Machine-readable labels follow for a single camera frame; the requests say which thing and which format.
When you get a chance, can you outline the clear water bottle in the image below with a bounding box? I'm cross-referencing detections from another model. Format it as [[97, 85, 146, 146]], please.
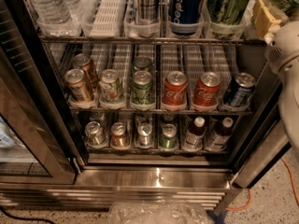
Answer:
[[30, 0, 72, 36]]

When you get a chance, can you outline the silver green can bottom shelf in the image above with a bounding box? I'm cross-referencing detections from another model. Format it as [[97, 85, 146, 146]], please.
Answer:
[[85, 121, 106, 146]]

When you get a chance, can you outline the brown bottle left white cap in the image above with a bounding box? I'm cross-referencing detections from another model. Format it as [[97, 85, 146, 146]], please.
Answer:
[[183, 117, 206, 151]]

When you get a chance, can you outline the steel fridge door right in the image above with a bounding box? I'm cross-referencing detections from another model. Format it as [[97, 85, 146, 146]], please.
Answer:
[[233, 119, 292, 189]]

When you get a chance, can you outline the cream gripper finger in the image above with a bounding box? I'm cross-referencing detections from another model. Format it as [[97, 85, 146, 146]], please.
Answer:
[[263, 0, 289, 24], [253, 0, 282, 39]]

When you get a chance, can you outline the green can middle shelf rear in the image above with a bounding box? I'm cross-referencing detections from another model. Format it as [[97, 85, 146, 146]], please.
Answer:
[[133, 56, 152, 73]]

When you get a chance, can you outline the black cable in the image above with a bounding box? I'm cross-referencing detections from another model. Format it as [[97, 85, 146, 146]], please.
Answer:
[[0, 206, 57, 224]]

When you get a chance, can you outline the dark blue can middle shelf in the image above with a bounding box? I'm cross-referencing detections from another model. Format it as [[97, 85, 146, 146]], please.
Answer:
[[222, 73, 255, 107]]

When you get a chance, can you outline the glass fridge door left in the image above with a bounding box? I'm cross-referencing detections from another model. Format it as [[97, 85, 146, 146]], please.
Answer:
[[0, 0, 78, 184]]

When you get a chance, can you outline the brown bottle white cap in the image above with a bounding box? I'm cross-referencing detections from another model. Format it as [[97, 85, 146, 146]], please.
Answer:
[[206, 117, 234, 151], [183, 117, 206, 151]]

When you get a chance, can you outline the red Coca-Cola can right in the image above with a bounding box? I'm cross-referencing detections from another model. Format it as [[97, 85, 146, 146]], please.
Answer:
[[193, 72, 221, 106]]

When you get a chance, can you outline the white green soda can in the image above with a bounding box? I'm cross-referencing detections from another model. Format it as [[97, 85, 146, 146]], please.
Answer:
[[99, 69, 124, 103]]

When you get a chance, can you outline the stainless steel fridge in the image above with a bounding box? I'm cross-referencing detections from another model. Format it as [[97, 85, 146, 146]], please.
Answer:
[[0, 0, 299, 217]]

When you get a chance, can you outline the red Coca-Cola can left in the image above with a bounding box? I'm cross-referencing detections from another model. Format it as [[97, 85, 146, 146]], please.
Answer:
[[163, 71, 188, 105]]

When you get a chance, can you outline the blue Pepsi can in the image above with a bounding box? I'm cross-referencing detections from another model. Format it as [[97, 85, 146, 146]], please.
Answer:
[[168, 0, 204, 35]]

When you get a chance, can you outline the gold can rear left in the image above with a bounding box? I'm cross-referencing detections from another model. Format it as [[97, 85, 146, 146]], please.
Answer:
[[71, 53, 98, 91]]

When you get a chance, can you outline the green can middle shelf front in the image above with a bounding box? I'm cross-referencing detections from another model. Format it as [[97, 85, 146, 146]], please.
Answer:
[[132, 70, 152, 105]]

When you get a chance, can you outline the green can top shelf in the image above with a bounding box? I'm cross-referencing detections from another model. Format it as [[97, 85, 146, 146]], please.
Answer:
[[206, 0, 249, 26]]

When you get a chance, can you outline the brown bottle right white cap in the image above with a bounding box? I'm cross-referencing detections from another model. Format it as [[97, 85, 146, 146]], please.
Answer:
[[206, 117, 234, 151]]

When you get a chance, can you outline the white rounded gripper body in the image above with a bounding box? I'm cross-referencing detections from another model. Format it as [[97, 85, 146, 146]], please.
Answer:
[[265, 21, 299, 149]]

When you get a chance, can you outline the gold can front left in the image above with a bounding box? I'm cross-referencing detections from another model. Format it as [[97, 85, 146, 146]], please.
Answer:
[[64, 68, 93, 102]]

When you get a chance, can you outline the red coca-cola can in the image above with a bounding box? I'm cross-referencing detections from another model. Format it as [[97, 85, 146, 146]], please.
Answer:
[[193, 72, 221, 106], [163, 71, 188, 105]]

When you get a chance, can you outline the orange cable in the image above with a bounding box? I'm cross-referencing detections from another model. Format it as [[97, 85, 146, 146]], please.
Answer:
[[225, 158, 299, 213]]

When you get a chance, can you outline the clear plastic bag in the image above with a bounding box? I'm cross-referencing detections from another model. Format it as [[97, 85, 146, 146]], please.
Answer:
[[107, 202, 214, 224]]

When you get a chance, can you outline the gold can bottom shelf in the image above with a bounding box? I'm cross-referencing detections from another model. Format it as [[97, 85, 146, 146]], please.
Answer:
[[111, 122, 128, 148]]

